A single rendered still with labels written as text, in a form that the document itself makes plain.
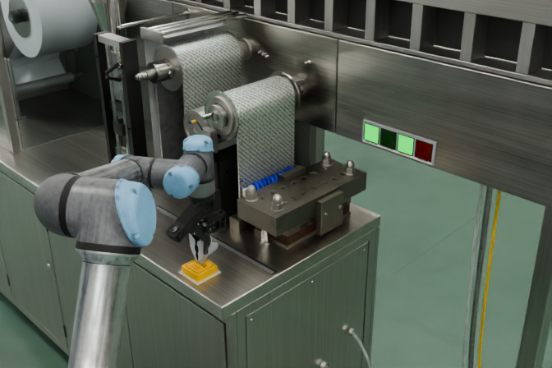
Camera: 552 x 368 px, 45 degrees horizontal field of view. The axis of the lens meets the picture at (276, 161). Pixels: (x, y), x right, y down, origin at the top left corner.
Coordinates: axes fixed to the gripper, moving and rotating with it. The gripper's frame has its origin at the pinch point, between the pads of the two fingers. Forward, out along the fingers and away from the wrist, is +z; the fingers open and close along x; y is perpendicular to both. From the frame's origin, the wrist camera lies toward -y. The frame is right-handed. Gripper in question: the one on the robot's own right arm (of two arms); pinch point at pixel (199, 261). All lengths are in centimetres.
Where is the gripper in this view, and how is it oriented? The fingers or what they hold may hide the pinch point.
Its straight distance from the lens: 184.4
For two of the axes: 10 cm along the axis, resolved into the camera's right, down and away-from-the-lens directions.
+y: 7.1, -3.0, 6.4
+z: 0.1, 9.1, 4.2
